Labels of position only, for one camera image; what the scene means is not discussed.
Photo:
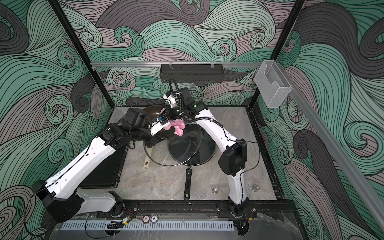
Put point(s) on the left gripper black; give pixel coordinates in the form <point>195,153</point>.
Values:
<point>155,139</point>

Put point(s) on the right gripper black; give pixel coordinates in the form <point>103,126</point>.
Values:
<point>170,112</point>

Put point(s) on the pink microfibre cloth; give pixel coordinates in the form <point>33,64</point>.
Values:
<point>175,127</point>

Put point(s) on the glass lid of brown pan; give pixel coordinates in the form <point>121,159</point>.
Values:
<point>185,150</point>

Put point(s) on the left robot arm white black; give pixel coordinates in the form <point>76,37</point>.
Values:
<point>59,195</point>

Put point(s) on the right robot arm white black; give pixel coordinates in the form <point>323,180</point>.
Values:
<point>234,151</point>

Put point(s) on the round button pair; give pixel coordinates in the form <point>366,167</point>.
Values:
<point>150,219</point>

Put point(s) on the small metal disc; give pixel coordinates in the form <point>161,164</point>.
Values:
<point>255,188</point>

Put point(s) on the brown pan with cream handle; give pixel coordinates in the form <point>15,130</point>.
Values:
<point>153,113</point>

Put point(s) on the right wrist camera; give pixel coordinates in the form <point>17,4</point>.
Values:
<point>171,99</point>

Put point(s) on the black wall shelf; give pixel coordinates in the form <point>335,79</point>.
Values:
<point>192,73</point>

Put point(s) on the aluminium rail back wall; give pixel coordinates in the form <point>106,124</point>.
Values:
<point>137,64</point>

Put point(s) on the aluminium rail wall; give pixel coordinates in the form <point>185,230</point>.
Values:
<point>137,64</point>
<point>364,189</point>

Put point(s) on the clear plastic wall box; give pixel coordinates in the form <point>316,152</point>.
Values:
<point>273,83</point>

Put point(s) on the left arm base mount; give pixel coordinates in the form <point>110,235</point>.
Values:
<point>121,210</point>

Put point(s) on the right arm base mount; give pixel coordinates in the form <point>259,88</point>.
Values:
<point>228,209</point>

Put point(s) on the white slotted cable duct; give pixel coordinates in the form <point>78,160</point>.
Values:
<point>160,225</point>

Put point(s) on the aluminium rail right wall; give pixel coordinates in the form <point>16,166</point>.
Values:
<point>364,189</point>

